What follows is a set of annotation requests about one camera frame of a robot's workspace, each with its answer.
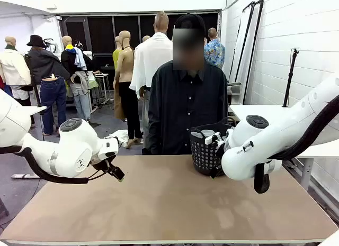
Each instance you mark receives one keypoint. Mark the mannequin with white shawl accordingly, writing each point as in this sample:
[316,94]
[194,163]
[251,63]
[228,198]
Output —
[151,58]

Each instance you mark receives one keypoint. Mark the small beige mannequin head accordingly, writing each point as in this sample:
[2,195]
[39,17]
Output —
[146,38]

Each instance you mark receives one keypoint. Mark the person in floral blue shirt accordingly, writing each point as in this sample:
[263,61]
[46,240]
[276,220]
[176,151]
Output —
[214,54]

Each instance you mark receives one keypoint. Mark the black plastic laundry basket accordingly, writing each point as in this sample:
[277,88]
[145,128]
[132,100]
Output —
[204,156]

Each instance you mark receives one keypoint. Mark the mannequin with yellow scarf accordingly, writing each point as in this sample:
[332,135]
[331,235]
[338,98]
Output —
[69,60]

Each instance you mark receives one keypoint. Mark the bare mannequin in black trousers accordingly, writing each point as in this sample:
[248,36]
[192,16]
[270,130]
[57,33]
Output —
[127,63]

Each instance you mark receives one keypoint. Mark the grey tray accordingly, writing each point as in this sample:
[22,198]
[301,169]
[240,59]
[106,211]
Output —
[234,84]

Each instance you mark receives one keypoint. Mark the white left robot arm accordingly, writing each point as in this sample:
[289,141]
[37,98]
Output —
[74,150]

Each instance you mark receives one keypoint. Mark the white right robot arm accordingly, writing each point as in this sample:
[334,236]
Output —
[291,124]

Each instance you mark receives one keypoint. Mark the tall black metal frame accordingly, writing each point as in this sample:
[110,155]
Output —
[256,31]
[246,31]

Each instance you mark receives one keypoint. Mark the small white table, green cloth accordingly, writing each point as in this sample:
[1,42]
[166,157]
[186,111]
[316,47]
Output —
[102,75]

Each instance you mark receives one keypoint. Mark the person in dark shirt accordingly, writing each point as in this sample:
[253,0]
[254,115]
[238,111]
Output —
[185,111]

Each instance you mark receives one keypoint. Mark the mannequin in yellow top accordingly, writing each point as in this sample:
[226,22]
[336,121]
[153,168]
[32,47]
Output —
[116,58]

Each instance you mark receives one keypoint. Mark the white cloth on floor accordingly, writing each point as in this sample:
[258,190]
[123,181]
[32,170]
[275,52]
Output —
[119,136]

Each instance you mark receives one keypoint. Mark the large white table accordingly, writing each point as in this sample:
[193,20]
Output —
[243,111]

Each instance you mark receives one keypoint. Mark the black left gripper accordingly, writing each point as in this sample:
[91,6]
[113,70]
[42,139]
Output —
[102,164]

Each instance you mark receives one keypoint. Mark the mannequin with black hat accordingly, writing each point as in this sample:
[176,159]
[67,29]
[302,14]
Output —
[45,63]

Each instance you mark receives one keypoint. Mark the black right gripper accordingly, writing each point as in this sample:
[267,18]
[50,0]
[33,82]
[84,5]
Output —
[223,153]

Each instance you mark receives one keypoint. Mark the half mannequin in blue jeans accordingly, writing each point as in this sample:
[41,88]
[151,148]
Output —
[53,103]

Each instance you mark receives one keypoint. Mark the black tripod stand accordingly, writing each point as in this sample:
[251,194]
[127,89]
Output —
[291,71]

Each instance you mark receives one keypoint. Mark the mannequin in cream jacket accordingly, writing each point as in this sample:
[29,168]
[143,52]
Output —
[13,68]

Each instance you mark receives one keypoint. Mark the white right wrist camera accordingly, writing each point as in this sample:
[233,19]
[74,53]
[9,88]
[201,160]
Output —
[212,139]

